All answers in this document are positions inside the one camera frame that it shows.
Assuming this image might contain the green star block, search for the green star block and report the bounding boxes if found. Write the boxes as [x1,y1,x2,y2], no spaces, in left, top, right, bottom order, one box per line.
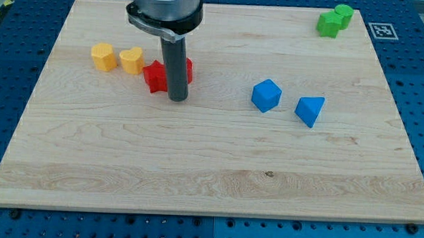
[317,10,343,38]

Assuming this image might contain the red circle block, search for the red circle block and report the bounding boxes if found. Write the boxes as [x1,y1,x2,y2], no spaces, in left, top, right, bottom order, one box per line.
[186,57,193,84]

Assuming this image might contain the green circle block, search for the green circle block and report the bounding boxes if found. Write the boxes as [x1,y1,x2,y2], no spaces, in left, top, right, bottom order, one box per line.
[334,4,355,30]

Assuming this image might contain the white fiducial marker tag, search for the white fiducial marker tag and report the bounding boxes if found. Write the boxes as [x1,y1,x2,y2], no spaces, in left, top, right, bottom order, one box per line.
[368,22,398,40]

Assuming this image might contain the blue cube block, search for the blue cube block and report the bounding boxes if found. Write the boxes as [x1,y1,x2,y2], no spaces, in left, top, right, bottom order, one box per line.
[251,79,282,113]

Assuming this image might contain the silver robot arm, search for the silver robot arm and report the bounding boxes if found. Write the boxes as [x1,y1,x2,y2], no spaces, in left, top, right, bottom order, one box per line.
[126,0,203,102]

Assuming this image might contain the yellow heart block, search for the yellow heart block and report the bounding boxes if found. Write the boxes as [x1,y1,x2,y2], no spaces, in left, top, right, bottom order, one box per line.
[120,47,145,75]

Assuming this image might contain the red star block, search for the red star block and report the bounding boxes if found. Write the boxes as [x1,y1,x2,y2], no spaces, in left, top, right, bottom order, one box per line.
[143,60,168,92]

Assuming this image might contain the blue triangle block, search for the blue triangle block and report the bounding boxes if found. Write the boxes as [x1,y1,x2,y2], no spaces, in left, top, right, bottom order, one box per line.
[295,97,325,128]

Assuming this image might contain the wooden board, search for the wooden board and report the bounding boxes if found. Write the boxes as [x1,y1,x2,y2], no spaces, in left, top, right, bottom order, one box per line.
[0,0,424,224]

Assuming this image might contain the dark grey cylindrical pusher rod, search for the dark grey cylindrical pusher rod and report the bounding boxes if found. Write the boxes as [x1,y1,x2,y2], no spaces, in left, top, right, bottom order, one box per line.
[160,38,188,102]

